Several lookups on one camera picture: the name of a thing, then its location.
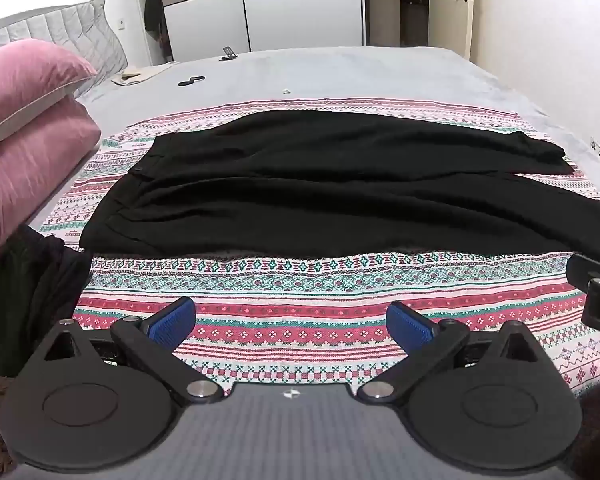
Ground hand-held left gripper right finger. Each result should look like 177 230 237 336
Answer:
356 301 548 407

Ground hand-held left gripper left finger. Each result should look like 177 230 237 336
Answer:
27 296 227 407

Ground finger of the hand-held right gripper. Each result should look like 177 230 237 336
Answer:
565 253 600 288

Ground black pants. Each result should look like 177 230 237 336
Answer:
79 109 600 258

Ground patterned striped blanket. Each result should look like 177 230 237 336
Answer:
40 97 600 398

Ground dark cloth pile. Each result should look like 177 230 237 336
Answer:
0 223 94 382

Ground pink pillow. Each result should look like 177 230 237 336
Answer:
0 38 99 150
0 97 103 273

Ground folded beige cloth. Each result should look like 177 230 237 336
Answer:
111 61 181 87

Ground cream door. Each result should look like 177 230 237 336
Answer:
449 0 482 63

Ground grey quilted pillow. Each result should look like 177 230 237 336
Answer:
40 0 129 98

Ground hanging dark clothes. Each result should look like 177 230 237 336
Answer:
143 0 174 59

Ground white and grey wardrobe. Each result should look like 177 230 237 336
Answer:
134 0 369 63

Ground grey padded headboard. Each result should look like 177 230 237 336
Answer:
0 5 88 58

